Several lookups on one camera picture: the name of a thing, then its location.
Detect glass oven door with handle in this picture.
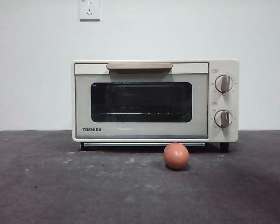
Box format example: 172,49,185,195
74,62,210,140

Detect brown egg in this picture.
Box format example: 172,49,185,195
163,142,190,170

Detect silver oven crumb tray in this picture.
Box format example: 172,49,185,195
83,142,206,147

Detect cream and beige oven knob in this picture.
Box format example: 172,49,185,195
214,109,233,128
214,74,234,93

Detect cream Toshiba toaster oven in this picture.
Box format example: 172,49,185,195
71,58,239,154

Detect chrome wire oven rack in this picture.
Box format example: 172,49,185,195
98,112,192,116

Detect white wall socket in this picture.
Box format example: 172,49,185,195
79,0,101,22

